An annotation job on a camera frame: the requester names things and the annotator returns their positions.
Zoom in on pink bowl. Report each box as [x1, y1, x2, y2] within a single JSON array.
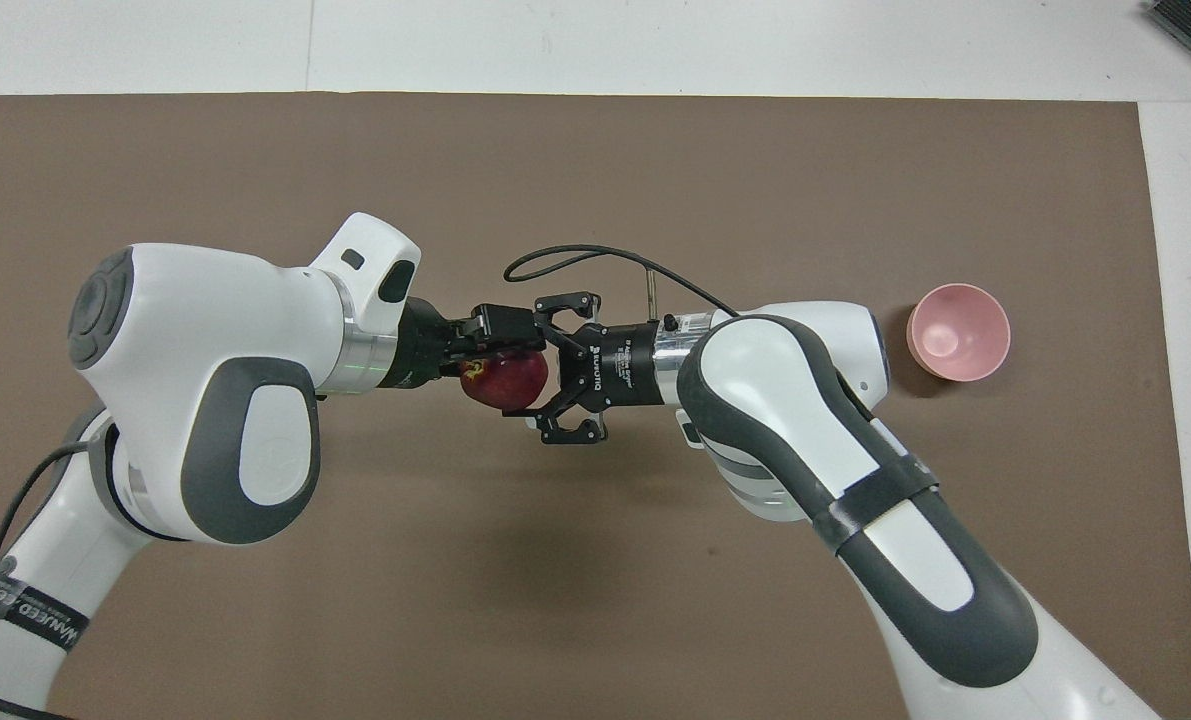
[[906, 283, 1012, 383]]

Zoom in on brown table mat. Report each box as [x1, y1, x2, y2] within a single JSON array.
[[0, 92, 1191, 720]]

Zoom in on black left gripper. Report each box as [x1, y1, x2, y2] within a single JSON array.
[[393, 296, 546, 391]]

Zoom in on red apple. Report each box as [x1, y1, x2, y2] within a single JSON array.
[[460, 348, 550, 412]]

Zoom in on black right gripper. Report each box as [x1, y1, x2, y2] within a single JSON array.
[[527, 290, 668, 446]]

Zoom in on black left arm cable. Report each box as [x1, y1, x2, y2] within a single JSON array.
[[0, 438, 91, 720]]

